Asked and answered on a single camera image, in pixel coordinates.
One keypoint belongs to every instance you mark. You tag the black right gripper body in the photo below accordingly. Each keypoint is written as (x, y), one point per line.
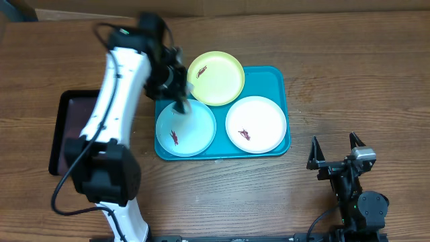
(347, 184)

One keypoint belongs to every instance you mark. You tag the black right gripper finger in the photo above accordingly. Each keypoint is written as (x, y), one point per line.
(316, 158)
(355, 141)

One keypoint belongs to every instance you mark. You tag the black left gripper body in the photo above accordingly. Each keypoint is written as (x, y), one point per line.
(165, 85)

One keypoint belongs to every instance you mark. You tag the green and yellow sponge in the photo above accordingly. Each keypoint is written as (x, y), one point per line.
(182, 106)

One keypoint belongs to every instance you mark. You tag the light blue plate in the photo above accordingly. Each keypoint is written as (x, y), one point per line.
(185, 135)

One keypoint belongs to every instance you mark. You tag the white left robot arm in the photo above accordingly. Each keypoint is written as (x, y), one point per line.
(100, 161)

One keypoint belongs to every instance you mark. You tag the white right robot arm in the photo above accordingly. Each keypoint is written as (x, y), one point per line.
(362, 213)

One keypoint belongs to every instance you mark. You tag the blue plastic tray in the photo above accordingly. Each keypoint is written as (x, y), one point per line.
(265, 81)

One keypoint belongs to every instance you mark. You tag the black water tray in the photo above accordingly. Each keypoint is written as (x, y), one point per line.
(74, 111)

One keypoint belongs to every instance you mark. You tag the yellow-green plate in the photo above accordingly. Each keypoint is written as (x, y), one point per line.
(217, 78)

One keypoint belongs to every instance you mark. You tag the white plate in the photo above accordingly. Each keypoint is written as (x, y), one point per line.
(256, 124)

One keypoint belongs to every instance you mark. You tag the cardboard backdrop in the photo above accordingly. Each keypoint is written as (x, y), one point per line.
(205, 8)

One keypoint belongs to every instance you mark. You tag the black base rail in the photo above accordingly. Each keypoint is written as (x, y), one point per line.
(298, 237)

